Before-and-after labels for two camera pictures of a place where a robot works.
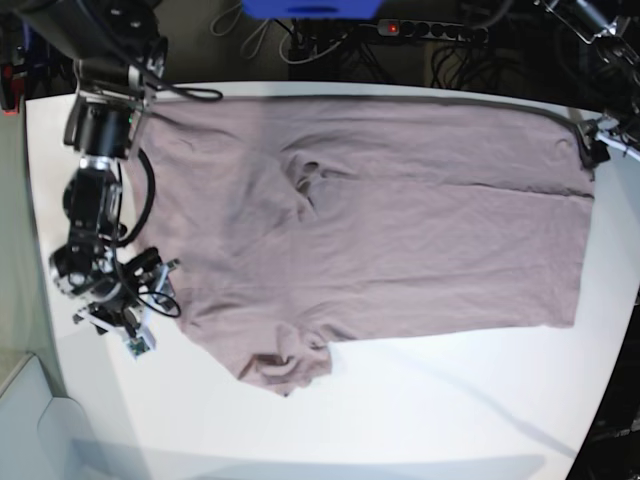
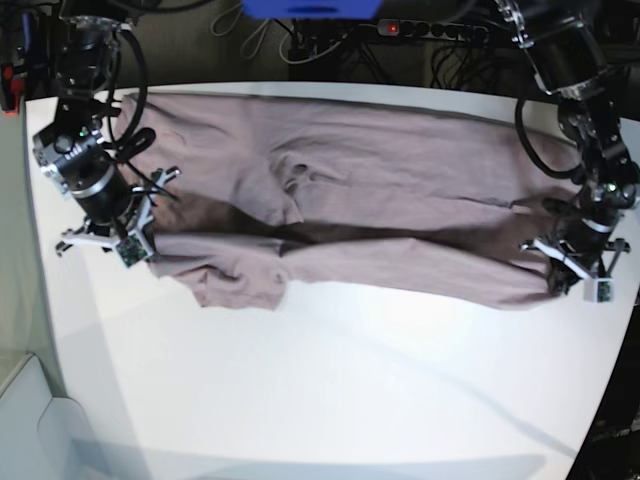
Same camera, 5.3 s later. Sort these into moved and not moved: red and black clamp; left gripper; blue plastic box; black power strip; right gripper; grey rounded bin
Moved: right gripper; left gripper
Not moved: black power strip; red and black clamp; grey rounded bin; blue plastic box
